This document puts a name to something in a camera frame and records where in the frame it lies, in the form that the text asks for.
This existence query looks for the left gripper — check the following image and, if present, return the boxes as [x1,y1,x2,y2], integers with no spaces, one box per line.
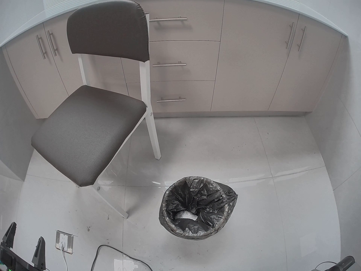
[0,222,46,271]

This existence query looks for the clear plastic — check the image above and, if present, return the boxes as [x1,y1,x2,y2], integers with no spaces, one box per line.
[173,211,198,223]

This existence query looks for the black plastic bag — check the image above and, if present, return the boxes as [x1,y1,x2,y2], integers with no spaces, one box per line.
[159,176,239,238]

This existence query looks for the grey padded white-framed chair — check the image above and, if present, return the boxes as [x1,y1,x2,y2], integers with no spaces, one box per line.
[30,0,162,219]

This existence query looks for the beige cabinet with drawers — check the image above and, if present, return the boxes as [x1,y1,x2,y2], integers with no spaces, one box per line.
[1,0,349,119]

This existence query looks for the white cable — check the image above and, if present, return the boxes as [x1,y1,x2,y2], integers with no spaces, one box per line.
[59,242,69,271]

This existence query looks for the black cable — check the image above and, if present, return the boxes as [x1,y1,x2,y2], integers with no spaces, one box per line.
[94,244,153,271]

